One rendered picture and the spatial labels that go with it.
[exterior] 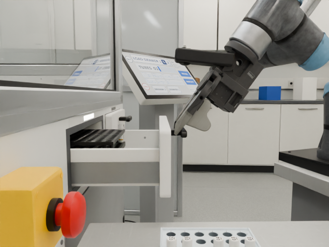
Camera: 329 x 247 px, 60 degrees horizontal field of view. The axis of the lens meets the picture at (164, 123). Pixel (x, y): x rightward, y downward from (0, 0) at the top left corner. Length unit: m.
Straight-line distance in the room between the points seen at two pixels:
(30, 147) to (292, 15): 0.50
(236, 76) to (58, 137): 0.35
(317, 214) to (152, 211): 0.90
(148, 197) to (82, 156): 1.13
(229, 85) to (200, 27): 3.40
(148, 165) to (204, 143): 3.10
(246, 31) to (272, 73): 3.82
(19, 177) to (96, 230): 0.26
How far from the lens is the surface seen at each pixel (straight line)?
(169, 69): 1.57
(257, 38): 0.58
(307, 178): 0.90
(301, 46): 0.64
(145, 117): 1.51
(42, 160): 0.38
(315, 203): 0.96
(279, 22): 0.61
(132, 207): 2.44
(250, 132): 3.62
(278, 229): 0.54
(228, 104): 0.56
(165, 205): 1.64
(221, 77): 0.56
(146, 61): 1.49
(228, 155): 3.62
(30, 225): 0.26
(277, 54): 0.69
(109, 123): 0.76
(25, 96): 0.33
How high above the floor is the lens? 0.98
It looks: 6 degrees down
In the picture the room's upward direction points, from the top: straight up
